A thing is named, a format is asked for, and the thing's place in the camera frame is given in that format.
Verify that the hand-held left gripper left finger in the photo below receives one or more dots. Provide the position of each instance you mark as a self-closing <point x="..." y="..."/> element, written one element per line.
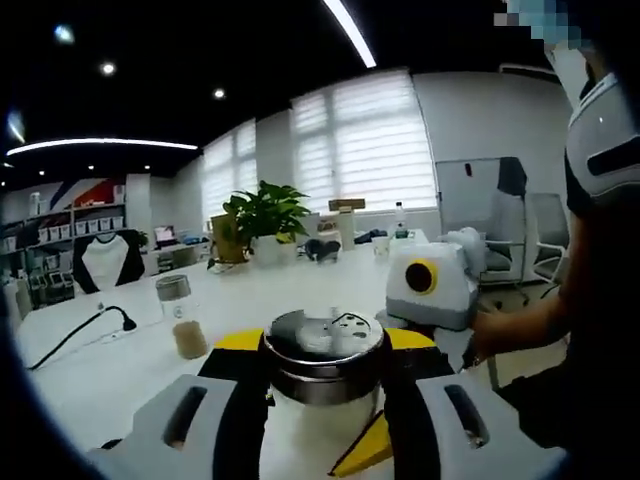
<point x="190" y="430"/>

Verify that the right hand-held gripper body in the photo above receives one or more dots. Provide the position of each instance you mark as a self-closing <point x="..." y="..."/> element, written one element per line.
<point x="440" y="300"/>

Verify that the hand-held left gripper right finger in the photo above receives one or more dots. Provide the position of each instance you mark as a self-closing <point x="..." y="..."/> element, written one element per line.
<point x="460" y="435"/>

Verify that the tall seasoning bottle white powder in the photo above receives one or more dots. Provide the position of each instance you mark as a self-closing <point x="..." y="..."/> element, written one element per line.
<point x="325" y="375"/>

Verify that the tall seasoning bottle brown contents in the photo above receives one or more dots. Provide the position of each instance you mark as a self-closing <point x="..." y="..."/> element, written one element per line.
<point x="187" y="340"/>

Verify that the clear water bottle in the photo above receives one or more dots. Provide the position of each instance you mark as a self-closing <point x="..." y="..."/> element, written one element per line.
<point x="399" y="222"/>

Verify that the person's right hand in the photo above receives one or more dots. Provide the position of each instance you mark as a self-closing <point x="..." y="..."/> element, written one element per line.
<point x="487" y="335"/>

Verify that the white office chair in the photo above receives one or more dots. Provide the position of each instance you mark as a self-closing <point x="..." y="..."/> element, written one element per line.
<point x="550" y="225"/>
<point x="505" y="225"/>

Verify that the whiteboard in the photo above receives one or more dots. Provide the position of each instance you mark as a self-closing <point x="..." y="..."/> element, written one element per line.
<point x="465" y="195"/>

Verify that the white tall flask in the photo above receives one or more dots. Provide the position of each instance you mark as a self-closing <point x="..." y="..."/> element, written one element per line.
<point x="347" y="230"/>

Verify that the grey headphones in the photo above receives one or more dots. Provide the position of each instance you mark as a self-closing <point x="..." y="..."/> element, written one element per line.
<point x="320" y="250"/>

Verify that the flat cardboard box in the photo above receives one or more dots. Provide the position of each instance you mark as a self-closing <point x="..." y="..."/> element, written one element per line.
<point x="346" y="204"/>

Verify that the dark hanging cloth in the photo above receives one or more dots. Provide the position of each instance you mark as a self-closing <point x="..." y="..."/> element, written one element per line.
<point x="512" y="177"/>

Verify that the person's dark shirt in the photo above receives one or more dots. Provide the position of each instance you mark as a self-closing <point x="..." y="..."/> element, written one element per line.
<point x="605" y="310"/>

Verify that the large window blind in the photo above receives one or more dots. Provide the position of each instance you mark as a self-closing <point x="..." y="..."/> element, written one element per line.
<point x="365" y="145"/>

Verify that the brown paper bag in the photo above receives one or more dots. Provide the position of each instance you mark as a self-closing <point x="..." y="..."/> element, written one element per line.
<point x="225" y="240"/>

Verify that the green potted plant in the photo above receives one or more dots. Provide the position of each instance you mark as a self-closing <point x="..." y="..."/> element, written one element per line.
<point x="265" y="215"/>

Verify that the laptop with pink screen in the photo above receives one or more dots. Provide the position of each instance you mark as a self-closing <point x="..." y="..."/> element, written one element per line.
<point x="165" y="235"/>

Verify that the grey chest-worn device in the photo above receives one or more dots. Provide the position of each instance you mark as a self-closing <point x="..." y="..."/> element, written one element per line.
<point x="600" y="135"/>

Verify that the shelf with white bins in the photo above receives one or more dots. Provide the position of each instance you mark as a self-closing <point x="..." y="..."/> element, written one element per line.
<point x="75" y="225"/>

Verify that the small window blind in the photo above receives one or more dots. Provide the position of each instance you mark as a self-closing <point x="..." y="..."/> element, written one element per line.
<point x="230" y="175"/>

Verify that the straight ceiling light strip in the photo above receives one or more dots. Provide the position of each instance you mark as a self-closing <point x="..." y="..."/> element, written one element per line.
<point x="350" y="32"/>

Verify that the curved ceiling light strip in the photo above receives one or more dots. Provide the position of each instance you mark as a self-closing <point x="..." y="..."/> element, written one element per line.
<point x="100" y="142"/>

